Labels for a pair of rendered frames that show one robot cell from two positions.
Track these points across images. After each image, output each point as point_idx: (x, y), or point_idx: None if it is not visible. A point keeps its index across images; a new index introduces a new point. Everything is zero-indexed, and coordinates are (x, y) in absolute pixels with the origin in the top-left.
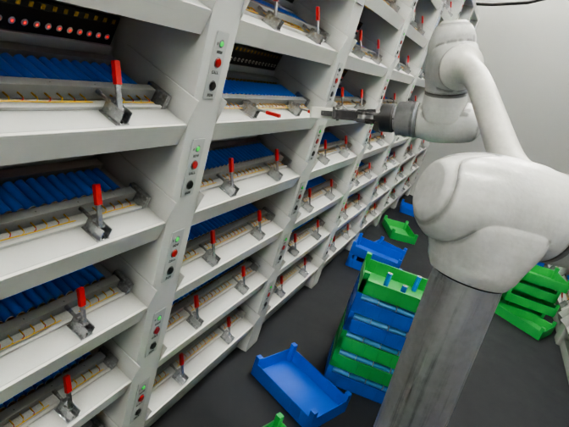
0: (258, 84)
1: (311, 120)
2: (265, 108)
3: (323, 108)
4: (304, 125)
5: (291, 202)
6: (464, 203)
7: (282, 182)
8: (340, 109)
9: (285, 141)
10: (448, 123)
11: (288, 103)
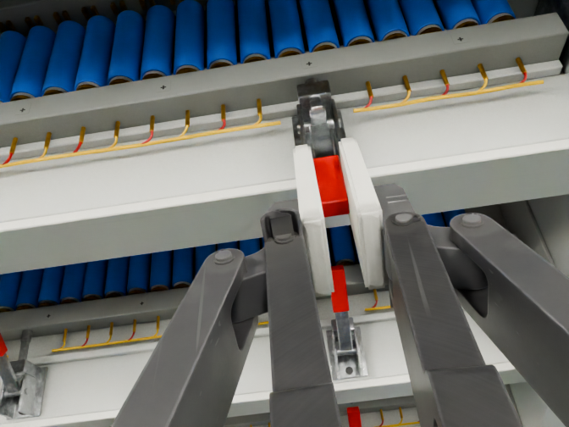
0: (212, 6)
1: (535, 167)
2: (24, 163)
3: (296, 187)
4: (469, 195)
5: (539, 423)
6: None
7: (372, 386)
8: (387, 239)
9: (535, 199)
10: None
11: (331, 90)
